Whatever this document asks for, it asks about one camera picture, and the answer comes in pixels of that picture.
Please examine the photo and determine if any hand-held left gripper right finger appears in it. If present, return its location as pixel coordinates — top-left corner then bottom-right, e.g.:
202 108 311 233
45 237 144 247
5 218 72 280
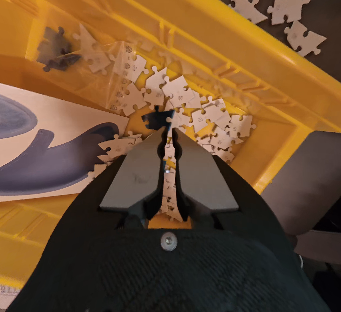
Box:
172 128 240 222

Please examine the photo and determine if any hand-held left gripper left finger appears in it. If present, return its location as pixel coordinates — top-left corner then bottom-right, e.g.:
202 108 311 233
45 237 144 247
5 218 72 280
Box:
100 126 168 221

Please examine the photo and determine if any dark blue puzzle piece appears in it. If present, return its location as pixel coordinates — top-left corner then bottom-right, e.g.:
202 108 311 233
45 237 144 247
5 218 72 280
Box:
44 53 82 73
141 105 176 131

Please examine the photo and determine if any pile of white puzzle pieces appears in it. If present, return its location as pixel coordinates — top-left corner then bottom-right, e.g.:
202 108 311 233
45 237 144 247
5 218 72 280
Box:
88 54 257 223

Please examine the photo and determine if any yellow plastic bin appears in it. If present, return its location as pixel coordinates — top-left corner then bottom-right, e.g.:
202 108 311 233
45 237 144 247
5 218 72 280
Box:
0 0 341 291

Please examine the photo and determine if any slate blue puzzle piece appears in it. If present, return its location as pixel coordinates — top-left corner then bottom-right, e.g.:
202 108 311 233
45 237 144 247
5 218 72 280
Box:
36 26 72 73

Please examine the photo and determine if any white card with blue shapes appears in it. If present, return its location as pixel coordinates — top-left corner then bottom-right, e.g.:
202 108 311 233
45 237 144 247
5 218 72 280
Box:
0 83 130 203

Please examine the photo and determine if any clear plastic bag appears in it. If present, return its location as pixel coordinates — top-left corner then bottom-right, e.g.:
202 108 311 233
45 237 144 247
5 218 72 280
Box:
32 22 139 116

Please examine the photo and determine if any white jigsaw piece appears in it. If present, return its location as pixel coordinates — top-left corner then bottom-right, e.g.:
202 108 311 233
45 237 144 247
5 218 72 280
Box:
72 23 112 75

